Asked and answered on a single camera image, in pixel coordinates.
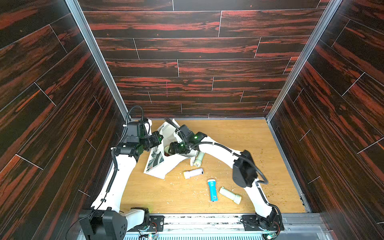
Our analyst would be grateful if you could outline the pale green flashlight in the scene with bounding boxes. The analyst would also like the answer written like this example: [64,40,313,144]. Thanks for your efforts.
[219,187,242,205]
[193,152,205,168]

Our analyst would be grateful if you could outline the white floral tote bag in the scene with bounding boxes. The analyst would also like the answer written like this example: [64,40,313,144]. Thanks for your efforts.
[144,121,199,179]

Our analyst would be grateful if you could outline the blue flashlight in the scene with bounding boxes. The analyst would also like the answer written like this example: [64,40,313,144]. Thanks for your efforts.
[208,179,218,202]

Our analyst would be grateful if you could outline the pale green flashlight bottom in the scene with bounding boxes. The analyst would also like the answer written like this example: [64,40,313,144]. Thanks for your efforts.
[219,187,242,205]

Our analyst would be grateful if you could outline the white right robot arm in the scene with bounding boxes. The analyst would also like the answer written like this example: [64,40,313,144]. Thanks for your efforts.
[168,124,284,232]

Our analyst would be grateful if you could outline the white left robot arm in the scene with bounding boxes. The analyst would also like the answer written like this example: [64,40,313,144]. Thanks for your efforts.
[79,132,163,240]

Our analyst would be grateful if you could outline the lilac flashlight lower left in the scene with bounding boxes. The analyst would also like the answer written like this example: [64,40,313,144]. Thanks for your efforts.
[183,168,204,180]

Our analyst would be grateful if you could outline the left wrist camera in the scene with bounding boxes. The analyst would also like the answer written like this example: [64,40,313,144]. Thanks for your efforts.
[125,118,152,138]

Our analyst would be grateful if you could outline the black corrugated right cable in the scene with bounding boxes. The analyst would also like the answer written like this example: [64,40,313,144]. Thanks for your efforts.
[163,117,284,229]

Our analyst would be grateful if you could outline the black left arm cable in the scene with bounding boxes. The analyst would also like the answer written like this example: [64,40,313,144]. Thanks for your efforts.
[64,104,145,240]

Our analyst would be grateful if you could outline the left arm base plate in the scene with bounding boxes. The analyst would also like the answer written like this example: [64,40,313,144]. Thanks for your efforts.
[128,215,165,233]

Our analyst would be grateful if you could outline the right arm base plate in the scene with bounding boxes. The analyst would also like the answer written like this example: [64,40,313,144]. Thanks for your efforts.
[240,213,285,232]

